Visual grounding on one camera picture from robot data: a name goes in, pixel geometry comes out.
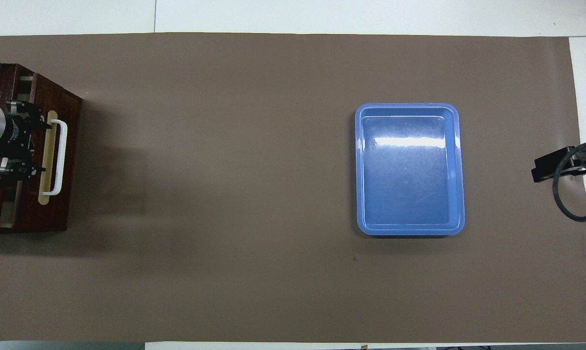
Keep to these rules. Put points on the blue plastic tray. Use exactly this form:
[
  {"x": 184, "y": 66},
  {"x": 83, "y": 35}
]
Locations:
[{"x": 409, "y": 194}]

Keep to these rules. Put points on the dark wooden drawer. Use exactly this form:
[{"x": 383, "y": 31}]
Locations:
[{"x": 35, "y": 214}]

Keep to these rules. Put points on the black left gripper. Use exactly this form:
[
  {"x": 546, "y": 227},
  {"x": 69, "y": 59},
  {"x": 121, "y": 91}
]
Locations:
[{"x": 15, "y": 136}]

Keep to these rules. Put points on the brown paper table mat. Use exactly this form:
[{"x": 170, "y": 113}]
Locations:
[{"x": 225, "y": 146}]

